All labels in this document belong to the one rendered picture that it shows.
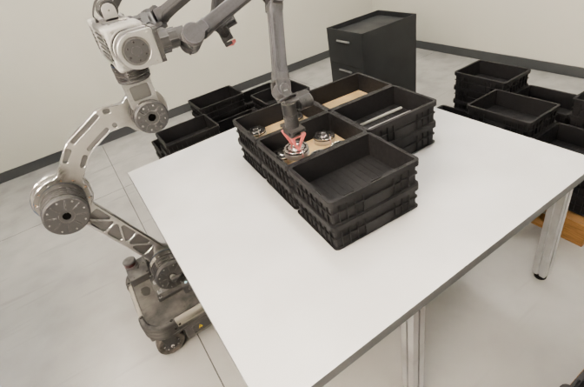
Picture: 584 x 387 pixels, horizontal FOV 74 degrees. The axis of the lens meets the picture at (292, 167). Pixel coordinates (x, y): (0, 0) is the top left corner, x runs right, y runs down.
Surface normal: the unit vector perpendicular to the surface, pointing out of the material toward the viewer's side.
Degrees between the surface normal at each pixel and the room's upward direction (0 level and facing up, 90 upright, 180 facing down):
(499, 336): 0
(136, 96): 90
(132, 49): 90
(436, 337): 0
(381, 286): 0
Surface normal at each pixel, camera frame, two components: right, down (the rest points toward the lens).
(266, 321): -0.17, -0.83
